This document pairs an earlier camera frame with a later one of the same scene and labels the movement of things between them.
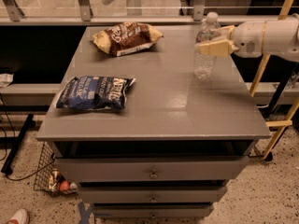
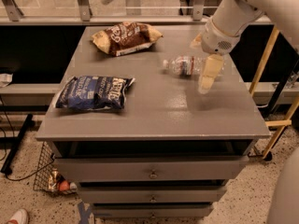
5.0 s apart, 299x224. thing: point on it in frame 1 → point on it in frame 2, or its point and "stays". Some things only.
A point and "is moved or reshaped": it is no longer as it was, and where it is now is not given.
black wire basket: (49, 178) stays
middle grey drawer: (151, 193) stays
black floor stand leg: (7, 166) stays
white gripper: (249, 38) → (214, 41)
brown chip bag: (125, 37) stays
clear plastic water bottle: (205, 64) is moved or reshaped
